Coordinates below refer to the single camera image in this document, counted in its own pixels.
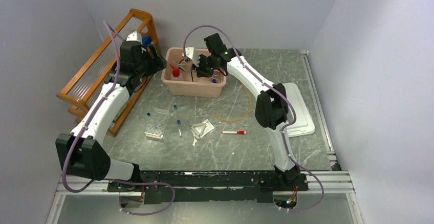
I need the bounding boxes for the clear test tube rack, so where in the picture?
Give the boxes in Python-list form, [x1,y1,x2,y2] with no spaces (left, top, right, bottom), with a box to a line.
[144,108,170,142]

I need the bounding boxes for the yellow rubber tubing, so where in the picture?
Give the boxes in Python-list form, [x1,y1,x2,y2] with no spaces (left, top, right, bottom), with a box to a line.
[212,81,253,123]

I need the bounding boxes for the blue stapler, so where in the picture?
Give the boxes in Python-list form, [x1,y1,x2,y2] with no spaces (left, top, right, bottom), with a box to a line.
[142,36,152,47]

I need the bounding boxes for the white plastic lid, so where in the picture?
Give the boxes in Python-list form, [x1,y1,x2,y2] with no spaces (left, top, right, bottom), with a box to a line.
[283,83,315,138]

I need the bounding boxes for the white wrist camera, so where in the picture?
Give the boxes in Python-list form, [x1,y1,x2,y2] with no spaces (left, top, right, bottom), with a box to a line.
[183,47,200,66]
[126,31,142,43]

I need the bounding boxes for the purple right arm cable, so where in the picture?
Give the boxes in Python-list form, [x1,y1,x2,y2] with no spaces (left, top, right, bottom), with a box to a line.
[183,24,326,213]

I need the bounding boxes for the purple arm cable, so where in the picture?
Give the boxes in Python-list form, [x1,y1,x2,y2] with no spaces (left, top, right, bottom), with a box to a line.
[61,20,176,216]
[183,24,326,213]

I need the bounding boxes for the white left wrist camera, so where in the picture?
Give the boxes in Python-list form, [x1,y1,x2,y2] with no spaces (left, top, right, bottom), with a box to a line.
[126,31,142,43]

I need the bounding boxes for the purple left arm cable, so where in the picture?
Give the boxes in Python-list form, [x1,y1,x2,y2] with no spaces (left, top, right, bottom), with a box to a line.
[61,20,176,216]

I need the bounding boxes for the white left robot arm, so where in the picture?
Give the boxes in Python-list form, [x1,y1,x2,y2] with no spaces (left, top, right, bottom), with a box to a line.
[55,40,167,191]

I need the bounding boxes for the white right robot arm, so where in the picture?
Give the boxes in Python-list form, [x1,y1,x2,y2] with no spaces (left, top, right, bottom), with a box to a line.
[184,33,300,190]

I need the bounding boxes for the glass dropper blue fittings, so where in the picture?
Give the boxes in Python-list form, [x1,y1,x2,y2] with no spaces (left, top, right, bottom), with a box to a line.
[173,104,182,137]

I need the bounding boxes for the orange wooden rack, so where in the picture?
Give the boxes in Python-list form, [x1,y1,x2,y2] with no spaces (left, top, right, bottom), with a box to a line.
[56,9,161,137]

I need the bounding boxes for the red white marker pen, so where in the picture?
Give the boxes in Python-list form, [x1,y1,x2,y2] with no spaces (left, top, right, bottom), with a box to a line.
[221,130,246,135]

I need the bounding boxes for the white bottle red cap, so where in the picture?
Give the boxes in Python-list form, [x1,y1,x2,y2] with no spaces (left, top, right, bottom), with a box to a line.
[169,64,184,81]

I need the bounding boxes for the pink plastic bin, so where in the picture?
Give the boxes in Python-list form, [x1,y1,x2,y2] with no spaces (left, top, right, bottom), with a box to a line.
[161,47,227,98]

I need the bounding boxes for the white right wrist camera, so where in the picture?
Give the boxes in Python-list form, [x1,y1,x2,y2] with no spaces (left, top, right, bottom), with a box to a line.
[183,47,200,66]

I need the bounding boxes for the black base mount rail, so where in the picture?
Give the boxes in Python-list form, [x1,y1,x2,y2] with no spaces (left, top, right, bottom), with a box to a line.
[107,170,309,204]

